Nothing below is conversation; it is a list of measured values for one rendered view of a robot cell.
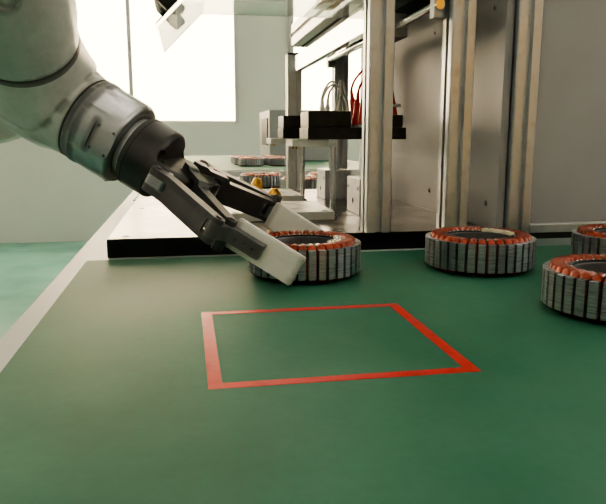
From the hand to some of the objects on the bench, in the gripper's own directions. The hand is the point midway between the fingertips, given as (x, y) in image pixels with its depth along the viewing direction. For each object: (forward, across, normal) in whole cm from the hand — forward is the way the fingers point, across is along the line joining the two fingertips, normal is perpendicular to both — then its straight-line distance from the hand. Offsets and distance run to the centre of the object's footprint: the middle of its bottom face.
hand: (303, 252), depth 65 cm
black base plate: (-11, -43, -9) cm, 45 cm away
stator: (+30, -12, +15) cm, 35 cm away
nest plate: (-9, -31, -6) cm, 33 cm away
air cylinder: (-5, -59, -4) cm, 59 cm away
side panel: (+31, -27, +15) cm, 44 cm away
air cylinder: (+2, -36, +1) cm, 37 cm away
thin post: (-1, -28, -1) cm, 28 cm away
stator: (+1, 0, -2) cm, 2 cm away
